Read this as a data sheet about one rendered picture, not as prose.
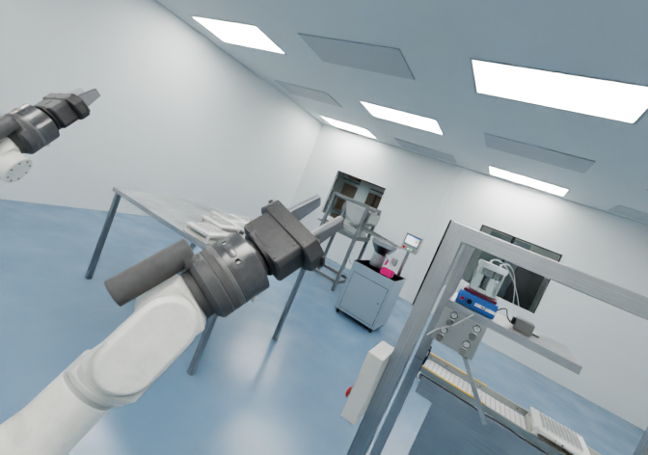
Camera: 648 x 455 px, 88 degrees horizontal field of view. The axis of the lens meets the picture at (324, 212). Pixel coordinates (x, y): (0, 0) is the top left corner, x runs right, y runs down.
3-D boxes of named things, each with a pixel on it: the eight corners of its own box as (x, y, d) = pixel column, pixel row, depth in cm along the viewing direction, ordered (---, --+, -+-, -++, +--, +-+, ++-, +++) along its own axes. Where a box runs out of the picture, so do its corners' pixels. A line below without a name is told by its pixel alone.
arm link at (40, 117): (68, 120, 87) (26, 147, 79) (40, 85, 80) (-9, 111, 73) (100, 123, 82) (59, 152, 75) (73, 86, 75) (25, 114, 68)
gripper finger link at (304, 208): (320, 194, 51) (287, 214, 48) (320, 207, 53) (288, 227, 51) (313, 188, 52) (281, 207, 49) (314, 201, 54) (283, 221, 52)
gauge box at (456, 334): (430, 336, 181) (445, 304, 179) (433, 333, 190) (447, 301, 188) (472, 361, 171) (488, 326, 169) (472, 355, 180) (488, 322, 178)
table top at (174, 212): (112, 190, 287) (113, 186, 287) (207, 205, 385) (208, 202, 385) (232, 269, 221) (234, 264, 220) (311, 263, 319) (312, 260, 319)
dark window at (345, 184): (321, 212, 812) (338, 170, 803) (321, 212, 813) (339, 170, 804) (368, 234, 749) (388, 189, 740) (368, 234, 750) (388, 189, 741)
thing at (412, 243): (389, 272, 468) (406, 231, 463) (391, 272, 477) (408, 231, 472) (403, 280, 457) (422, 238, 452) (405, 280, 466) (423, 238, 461)
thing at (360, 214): (282, 270, 541) (316, 184, 529) (313, 268, 634) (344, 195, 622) (356, 316, 473) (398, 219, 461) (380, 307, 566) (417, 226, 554)
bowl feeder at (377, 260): (359, 260, 467) (369, 235, 464) (368, 260, 499) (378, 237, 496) (391, 277, 444) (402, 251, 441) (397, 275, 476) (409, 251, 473)
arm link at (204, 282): (251, 312, 40) (159, 377, 36) (230, 294, 50) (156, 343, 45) (202, 231, 38) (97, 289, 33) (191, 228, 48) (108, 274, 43)
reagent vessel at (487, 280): (466, 287, 182) (480, 255, 180) (468, 284, 195) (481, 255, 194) (495, 301, 175) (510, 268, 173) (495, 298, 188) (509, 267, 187)
